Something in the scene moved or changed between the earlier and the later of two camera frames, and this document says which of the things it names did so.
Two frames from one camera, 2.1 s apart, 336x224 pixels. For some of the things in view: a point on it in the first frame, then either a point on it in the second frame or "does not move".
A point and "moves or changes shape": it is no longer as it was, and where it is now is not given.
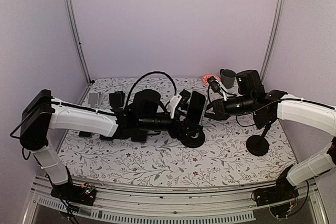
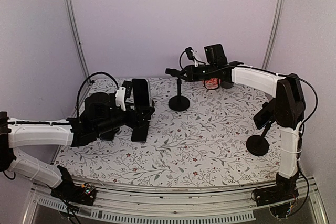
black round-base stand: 195,140 → 178,103
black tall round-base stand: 257,145 does not move
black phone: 138,138 does not move
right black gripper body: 247,105 → 199,76
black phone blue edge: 105,138 does not move
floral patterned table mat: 221,157 does not move
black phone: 195,107 moves or changes shape
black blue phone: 263,116 does not move
